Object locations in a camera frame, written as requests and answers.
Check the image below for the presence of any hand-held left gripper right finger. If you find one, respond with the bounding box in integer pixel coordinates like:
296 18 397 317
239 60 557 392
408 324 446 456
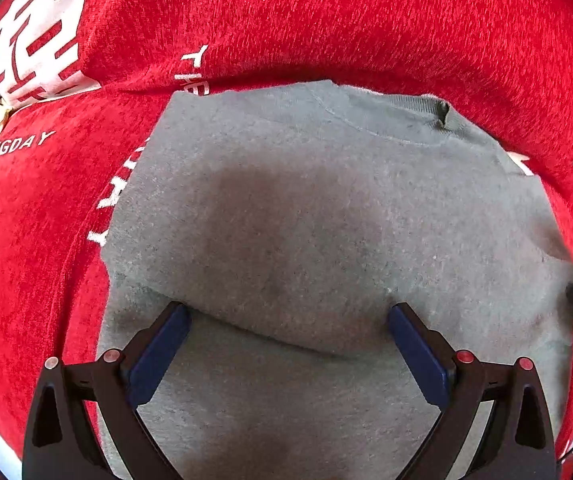
387 302 558 480

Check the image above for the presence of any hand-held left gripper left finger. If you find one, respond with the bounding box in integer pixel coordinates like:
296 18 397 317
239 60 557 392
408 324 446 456
22 301 192 480

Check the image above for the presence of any grey sweater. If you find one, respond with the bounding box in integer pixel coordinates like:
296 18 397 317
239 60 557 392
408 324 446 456
95 80 573 480

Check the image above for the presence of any red printed blanket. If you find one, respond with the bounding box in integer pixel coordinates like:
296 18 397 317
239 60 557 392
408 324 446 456
0 0 573 480

